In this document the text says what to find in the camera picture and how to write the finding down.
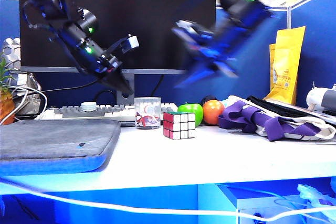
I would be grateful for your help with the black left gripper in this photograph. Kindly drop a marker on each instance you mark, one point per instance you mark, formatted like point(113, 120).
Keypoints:
point(106, 65)

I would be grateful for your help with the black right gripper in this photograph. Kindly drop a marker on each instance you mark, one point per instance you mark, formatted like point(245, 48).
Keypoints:
point(210, 47)

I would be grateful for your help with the Rubik's cube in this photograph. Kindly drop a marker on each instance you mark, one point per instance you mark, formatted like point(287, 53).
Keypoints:
point(179, 125)

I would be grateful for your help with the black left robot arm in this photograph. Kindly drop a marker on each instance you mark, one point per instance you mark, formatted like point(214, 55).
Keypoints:
point(52, 6)

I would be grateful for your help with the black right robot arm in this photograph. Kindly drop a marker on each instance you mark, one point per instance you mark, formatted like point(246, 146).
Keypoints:
point(236, 1)

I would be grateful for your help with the grey monitor stand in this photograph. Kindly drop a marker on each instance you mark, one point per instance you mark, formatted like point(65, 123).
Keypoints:
point(119, 99)

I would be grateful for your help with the black round object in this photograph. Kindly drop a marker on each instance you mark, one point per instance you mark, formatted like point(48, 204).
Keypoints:
point(207, 98)

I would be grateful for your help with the white round keyboard knob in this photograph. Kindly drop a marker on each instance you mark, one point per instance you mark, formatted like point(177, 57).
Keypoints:
point(88, 106)

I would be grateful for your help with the orange fruit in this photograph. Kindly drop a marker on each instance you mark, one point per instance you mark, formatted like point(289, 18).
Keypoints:
point(213, 111)

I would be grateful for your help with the green apple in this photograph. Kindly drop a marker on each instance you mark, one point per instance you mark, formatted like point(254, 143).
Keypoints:
point(193, 111)

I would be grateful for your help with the grey and white keyboard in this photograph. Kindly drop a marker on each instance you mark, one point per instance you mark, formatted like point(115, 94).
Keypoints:
point(78, 111)

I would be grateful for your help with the small yellow pouch bag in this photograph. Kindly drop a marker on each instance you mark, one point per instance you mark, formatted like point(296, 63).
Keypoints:
point(272, 58)

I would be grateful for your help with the black folded cloth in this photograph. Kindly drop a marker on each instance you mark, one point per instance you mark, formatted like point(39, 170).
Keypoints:
point(275, 106)

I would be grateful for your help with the large yellow pouch bag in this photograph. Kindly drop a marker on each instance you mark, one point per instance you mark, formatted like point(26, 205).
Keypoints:
point(286, 64)

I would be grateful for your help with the black computer monitor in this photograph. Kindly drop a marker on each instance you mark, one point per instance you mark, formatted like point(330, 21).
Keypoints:
point(152, 11)

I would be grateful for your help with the grey felt laptop sleeve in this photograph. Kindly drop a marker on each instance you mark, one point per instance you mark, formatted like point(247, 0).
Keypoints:
point(52, 138)

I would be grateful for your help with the white and grey device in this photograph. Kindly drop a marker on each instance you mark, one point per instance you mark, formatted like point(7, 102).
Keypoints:
point(315, 97)

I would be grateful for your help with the silver robot figurine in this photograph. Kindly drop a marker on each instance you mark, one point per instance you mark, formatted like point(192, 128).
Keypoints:
point(11, 51)

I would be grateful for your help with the toy pineapple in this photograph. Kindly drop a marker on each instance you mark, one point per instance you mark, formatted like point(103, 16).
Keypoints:
point(5, 103)

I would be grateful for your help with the white drawer cabinet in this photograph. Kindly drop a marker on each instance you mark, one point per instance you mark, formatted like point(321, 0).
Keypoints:
point(262, 204)

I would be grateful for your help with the clear plastic bag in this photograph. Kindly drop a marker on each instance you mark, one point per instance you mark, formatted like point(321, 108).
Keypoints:
point(309, 194)

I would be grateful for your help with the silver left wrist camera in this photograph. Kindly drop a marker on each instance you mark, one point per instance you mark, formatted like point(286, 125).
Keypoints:
point(132, 42)

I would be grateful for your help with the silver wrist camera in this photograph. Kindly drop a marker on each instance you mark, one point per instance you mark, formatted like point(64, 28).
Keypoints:
point(132, 42)
point(190, 30)

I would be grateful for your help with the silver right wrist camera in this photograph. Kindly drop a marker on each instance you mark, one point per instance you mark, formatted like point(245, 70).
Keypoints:
point(190, 30)

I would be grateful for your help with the silver partition post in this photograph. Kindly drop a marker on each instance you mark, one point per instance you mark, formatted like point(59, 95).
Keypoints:
point(289, 18)

